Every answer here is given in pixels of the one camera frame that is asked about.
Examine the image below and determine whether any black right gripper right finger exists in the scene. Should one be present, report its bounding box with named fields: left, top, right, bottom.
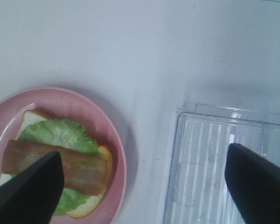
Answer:
left=224, top=143, right=280, bottom=224

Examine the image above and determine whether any green lettuce leaf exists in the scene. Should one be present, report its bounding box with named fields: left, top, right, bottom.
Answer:
left=16, top=119, right=102, bottom=218

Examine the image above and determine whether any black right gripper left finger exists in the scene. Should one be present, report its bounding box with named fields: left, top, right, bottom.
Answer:
left=0, top=151, right=64, bottom=224

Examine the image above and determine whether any brown bacon strip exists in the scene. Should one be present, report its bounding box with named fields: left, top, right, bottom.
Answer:
left=1, top=140, right=108, bottom=196

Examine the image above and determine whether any pink round plate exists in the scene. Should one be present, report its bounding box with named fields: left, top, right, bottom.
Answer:
left=0, top=87, right=127, bottom=224

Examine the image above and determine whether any clear right plastic container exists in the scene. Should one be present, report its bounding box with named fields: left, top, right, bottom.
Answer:
left=163, top=102, right=280, bottom=224

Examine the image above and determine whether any white bread slice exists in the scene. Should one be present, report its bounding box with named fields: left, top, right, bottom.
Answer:
left=0, top=110, right=112, bottom=219

